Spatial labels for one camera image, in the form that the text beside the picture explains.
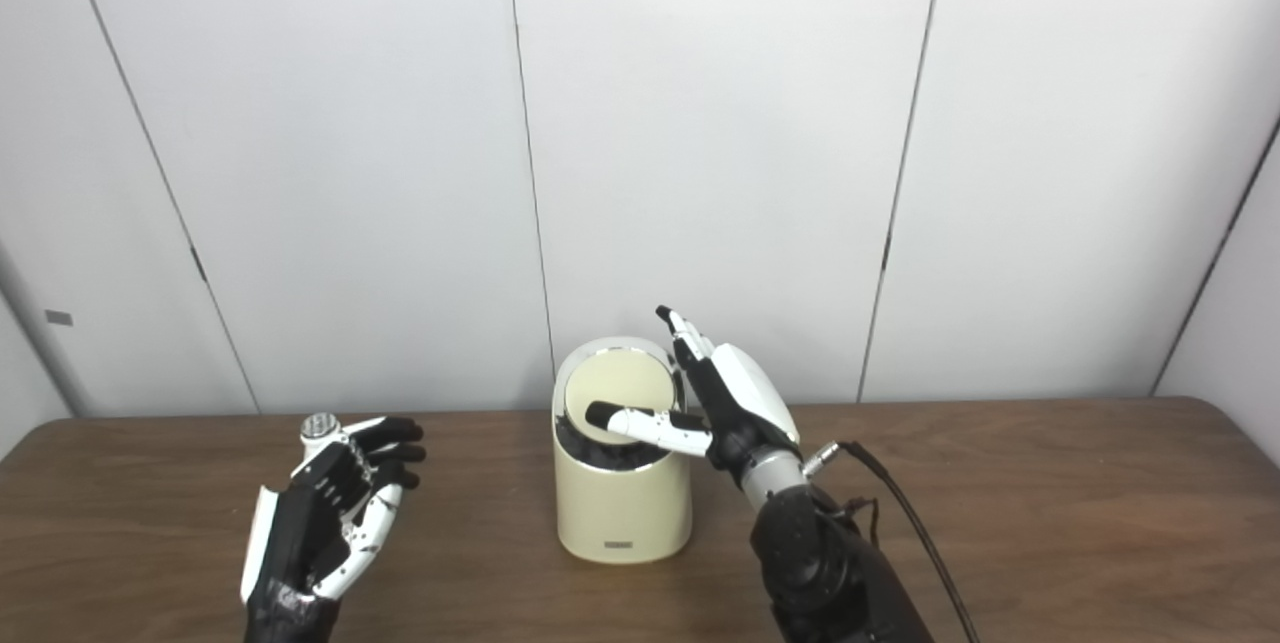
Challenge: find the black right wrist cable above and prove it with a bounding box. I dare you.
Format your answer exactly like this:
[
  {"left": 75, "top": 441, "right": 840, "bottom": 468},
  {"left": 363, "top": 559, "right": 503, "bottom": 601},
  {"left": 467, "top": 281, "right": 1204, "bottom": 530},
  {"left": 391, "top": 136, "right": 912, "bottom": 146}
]
[{"left": 803, "top": 441, "right": 981, "bottom": 643}]

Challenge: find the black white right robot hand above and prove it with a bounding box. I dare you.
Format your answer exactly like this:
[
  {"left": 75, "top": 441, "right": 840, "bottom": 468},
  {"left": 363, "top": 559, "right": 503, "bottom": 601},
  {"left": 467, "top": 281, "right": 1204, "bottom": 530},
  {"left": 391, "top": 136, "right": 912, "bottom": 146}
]
[{"left": 585, "top": 305, "right": 803, "bottom": 484}]

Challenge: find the cream-colored bin body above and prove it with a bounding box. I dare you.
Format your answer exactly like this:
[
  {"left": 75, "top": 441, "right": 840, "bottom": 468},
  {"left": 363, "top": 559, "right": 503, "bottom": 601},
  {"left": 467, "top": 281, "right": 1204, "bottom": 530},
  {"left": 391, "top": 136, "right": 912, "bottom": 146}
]
[{"left": 552, "top": 335, "right": 694, "bottom": 565}]

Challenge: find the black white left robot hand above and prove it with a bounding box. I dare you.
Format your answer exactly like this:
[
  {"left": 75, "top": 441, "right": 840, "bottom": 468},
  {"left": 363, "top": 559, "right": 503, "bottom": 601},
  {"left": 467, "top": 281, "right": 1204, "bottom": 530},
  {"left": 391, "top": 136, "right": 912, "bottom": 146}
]
[{"left": 240, "top": 416, "right": 427, "bottom": 643}]

